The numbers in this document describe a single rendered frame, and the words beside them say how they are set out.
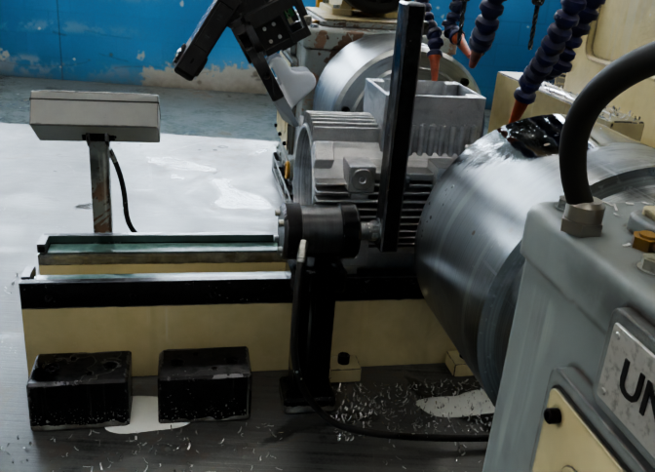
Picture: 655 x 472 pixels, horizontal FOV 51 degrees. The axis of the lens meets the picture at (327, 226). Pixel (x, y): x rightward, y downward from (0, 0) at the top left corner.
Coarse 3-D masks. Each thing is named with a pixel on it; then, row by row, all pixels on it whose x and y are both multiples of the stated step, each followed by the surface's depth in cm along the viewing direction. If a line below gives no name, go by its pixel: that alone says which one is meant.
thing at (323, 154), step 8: (296, 128) 90; (320, 144) 77; (328, 144) 77; (312, 152) 78; (320, 152) 77; (328, 152) 77; (312, 160) 78; (320, 160) 76; (328, 160) 76; (320, 168) 78; (328, 168) 78
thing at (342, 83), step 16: (352, 48) 114; (368, 48) 109; (384, 48) 105; (336, 64) 113; (352, 64) 107; (368, 64) 103; (384, 64) 103; (448, 64) 105; (320, 80) 118; (336, 80) 108; (352, 80) 103; (448, 80) 105; (464, 80) 105; (320, 96) 115; (336, 96) 105; (352, 96) 104
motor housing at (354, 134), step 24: (312, 120) 80; (336, 120) 81; (360, 120) 81; (312, 144) 79; (336, 144) 80; (360, 144) 80; (312, 168) 78; (336, 168) 78; (408, 168) 80; (312, 192) 93; (336, 192) 77; (360, 192) 77; (408, 192) 78; (408, 216) 79; (408, 240) 82; (384, 264) 86; (408, 264) 86
